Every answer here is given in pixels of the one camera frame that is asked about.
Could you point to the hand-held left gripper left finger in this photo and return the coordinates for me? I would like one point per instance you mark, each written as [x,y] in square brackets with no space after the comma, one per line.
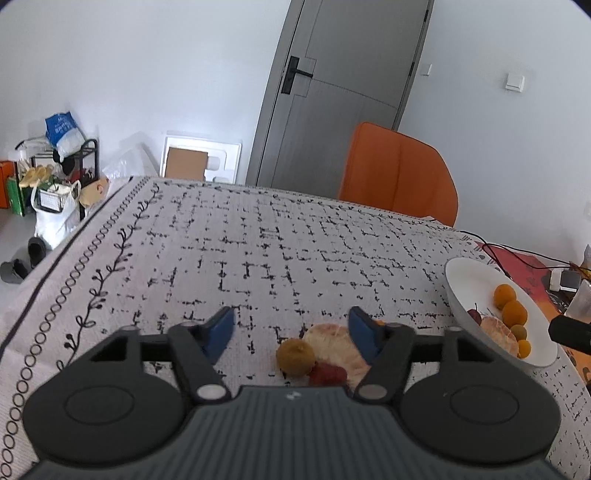
[220,330]

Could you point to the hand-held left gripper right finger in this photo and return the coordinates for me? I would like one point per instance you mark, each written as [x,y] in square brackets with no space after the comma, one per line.
[364,337]

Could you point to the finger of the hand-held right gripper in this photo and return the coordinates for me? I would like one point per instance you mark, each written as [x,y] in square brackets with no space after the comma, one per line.
[570,334]

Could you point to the long peeled pomelo segment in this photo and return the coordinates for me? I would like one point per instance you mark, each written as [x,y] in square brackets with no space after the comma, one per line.
[333,347]

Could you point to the brown kiwi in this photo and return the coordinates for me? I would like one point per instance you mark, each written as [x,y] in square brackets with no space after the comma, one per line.
[520,332]
[295,357]

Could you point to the small pink-red fruit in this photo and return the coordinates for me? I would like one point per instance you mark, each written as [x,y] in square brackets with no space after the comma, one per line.
[327,374]

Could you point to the large orange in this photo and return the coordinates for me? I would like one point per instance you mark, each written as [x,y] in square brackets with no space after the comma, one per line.
[515,314]
[502,294]

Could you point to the short peeled pomelo segment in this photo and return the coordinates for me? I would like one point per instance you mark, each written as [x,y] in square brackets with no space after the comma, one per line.
[498,336]

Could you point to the dark red fruit with stem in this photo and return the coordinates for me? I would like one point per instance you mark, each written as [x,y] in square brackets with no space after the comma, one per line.
[474,316]

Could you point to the white bowl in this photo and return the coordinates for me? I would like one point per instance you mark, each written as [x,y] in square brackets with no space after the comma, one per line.
[466,281]

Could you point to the clear plastic cup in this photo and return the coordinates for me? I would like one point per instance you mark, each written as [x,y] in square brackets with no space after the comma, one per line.
[582,300]

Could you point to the small white device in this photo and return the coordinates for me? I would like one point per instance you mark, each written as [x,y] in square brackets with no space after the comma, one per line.
[565,280]

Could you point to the red table mat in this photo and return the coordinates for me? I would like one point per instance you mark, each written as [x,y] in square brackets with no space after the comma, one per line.
[526,270]

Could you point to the white paper packet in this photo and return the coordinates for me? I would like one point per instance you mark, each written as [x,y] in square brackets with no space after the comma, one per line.
[587,257]

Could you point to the black-patterned white tablecloth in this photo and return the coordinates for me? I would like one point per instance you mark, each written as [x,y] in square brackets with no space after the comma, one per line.
[254,240]

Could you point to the orange chair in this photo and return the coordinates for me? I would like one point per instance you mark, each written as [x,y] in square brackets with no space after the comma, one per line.
[392,175]

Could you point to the brown cardboard sheet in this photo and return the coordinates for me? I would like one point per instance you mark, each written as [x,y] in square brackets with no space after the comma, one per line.
[187,164]

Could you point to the white foam packaging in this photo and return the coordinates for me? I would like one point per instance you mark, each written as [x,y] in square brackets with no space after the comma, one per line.
[226,159]

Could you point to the brown paper bag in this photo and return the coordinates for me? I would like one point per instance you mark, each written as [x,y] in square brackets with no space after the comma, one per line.
[94,194]

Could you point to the clear plastic bag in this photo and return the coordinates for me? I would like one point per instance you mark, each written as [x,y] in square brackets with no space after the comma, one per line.
[131,159]

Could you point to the white tote bag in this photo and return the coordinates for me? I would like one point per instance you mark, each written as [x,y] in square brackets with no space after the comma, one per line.
[55,226]

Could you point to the grey slipper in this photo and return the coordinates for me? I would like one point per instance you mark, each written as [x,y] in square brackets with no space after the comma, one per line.
[14,271]
[37,251]

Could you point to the black shoe rack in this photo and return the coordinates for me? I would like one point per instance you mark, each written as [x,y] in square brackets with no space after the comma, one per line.
[90,152]

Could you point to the pair of yellow slippers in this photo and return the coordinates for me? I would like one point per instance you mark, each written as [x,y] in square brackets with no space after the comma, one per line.
[36,176]

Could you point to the green box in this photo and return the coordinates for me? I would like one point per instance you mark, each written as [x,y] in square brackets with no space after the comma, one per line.
[16,196]

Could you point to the grey door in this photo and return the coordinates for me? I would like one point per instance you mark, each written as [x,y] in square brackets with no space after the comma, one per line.
[341,92]

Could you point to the blue and white bag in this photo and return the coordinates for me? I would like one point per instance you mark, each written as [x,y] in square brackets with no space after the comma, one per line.
[64,131]

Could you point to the white light switch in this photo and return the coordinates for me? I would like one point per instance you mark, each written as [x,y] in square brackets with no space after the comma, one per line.
[515,82]

